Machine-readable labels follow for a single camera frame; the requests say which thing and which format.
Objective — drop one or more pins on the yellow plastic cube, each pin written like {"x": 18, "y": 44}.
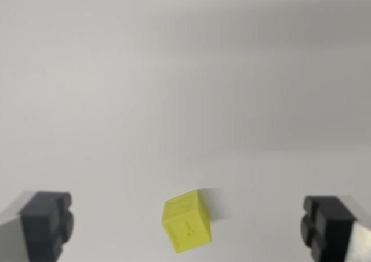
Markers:
{"x": 187, "y": 224}

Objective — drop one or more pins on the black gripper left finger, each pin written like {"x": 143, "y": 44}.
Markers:
{"x": 40, "y": 227}

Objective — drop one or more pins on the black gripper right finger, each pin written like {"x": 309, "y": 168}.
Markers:
{"x": 333, "y": 230}

